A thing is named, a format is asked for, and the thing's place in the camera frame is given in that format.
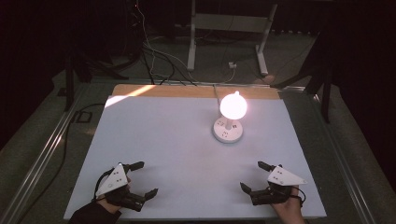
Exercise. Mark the white table cover sheet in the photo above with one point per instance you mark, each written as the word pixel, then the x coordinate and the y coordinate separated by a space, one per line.
pixel 171 149

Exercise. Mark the black metal stand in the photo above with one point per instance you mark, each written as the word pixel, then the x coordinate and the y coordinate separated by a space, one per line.
pixel 69 87
pixel 326 99

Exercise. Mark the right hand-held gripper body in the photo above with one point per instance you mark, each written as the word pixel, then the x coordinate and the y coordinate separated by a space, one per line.
pixel 281 179

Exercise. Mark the person's left hand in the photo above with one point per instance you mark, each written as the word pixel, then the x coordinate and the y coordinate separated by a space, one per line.
pixel 106 203

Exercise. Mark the white metal stand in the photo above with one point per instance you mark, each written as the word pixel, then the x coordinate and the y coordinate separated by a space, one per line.
pixel 230 23

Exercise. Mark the white power adapter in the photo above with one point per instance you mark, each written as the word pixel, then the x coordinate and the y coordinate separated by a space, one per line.
pixel 232 65

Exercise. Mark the aluminium frame rail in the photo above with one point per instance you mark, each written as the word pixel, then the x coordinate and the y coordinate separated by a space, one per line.
pixel 249 84
pixel 344 161
pixel 37 163

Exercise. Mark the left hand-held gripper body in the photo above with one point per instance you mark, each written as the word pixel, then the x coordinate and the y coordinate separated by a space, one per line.
pixel 113 182

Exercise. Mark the white globe desk lamp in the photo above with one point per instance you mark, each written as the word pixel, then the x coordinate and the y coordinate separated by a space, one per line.
pixel 233 107

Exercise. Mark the black floor plate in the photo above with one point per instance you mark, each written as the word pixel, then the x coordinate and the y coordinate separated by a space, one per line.
pixel 84 117

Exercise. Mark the person's right hand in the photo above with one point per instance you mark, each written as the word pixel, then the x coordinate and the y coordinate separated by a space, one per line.
pixel 290 210

